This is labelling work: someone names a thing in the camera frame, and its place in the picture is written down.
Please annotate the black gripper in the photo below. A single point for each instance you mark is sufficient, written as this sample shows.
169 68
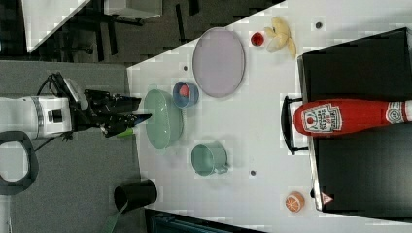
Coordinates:
112 113

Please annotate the red ketchup bottle plush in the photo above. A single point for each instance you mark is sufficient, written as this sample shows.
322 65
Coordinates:
333 117

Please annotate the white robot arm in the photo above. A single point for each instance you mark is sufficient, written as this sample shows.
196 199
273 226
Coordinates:
39 116

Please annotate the black toaster oven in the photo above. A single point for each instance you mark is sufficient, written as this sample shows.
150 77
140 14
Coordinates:
367 173

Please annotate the green marker tube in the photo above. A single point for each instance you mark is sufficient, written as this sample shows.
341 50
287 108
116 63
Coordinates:
128 132

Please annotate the green perforated colander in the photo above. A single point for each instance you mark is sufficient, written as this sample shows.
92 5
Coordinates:
165 126

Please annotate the blue small bowl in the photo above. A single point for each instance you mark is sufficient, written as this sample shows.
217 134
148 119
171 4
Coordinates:
184 102

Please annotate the red strawberry toy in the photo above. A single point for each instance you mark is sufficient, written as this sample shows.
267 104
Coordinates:
184 91

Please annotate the black cylinder cup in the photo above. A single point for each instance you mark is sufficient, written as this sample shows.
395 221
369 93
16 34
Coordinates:
133 196

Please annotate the green mug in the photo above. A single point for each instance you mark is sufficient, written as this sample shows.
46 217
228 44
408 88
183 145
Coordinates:
209 158

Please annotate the lilac round plate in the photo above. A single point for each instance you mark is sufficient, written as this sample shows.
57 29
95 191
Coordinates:
218 62

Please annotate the white side table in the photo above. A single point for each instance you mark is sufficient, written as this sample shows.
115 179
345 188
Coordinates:
42 18

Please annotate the black curved stand base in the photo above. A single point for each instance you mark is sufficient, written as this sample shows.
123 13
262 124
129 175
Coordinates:
13 188

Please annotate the small red fruit toy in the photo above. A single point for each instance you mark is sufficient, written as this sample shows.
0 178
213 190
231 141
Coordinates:
257 39

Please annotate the yellow peeled banana toy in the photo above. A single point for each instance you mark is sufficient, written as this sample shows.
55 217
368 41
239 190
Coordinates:
280 36

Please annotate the orange slice toy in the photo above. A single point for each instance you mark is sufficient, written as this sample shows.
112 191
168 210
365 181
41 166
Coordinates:
295 202

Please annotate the blue metal frame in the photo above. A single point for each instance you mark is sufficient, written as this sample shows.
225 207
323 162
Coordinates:
162 222

